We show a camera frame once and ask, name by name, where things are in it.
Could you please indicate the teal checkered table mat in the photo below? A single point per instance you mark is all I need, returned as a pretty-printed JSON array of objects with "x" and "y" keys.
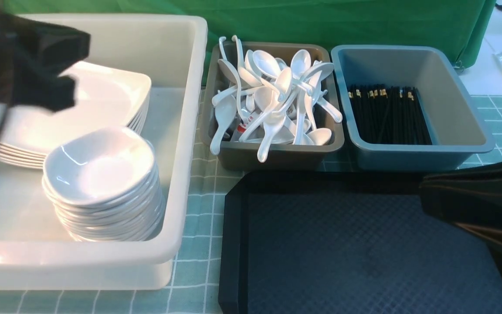
[{"x": 193, "y": 286}]

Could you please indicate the bundle of black chopsticks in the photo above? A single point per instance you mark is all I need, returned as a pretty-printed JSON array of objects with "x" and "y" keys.
[{"x": 389, "y": 115}]

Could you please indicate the grey-blue plastic chopstick bin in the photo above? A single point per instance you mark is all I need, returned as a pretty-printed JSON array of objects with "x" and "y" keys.
[{"x": 454, "y": 122}]

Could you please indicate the stack of white small bowls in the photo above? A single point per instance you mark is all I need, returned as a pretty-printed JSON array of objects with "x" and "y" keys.
[{"x": 105, "y": 186}]

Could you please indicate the large white plastic tub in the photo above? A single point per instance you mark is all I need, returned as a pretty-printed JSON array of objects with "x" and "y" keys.
[{"x": 36, "y": 253}]

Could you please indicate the green cloth backdrop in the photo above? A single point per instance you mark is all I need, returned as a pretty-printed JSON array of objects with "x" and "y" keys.
[{"x": 455, "y": 27}]

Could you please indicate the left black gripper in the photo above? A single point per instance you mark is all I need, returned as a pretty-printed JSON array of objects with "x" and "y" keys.
[{"x": 33, "y": 58}]

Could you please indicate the stack of white square plates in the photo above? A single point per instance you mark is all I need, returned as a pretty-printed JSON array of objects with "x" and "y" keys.
[{"x": 104, "y": 97}]

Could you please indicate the pile of white soup spoons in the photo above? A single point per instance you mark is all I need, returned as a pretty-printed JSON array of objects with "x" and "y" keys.
[{"x": 270, "y": 101}]

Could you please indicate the black plastic serving tray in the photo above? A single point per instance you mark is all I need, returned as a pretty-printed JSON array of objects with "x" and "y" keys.
[{"x": 281, "y": 244}]

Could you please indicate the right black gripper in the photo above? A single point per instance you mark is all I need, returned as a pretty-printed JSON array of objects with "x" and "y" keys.
[{"x": 469, "y": 199}]

